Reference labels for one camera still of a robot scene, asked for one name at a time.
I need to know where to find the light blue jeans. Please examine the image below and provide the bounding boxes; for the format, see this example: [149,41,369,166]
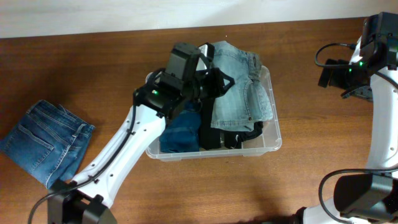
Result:
[210,41,273,132]

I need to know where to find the teal blue garment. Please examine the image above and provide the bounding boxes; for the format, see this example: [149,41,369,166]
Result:
[159,102,201,153]

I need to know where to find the dark blue folded jeans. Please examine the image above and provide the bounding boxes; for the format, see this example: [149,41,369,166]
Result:
[1,100,95,189]

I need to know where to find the black garment with logo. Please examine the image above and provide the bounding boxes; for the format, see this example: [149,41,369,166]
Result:
[198,99,245,150]

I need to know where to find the clear plastic storage container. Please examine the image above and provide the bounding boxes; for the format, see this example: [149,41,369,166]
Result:
[145,66,282,162]

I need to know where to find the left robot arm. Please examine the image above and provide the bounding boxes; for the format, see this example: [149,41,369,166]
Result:
[46,42,234,224]

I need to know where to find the black garment taped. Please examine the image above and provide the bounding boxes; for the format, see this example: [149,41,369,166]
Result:
[237,121,264,142]

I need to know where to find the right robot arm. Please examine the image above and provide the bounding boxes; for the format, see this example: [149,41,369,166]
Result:
[288,12,397,223]

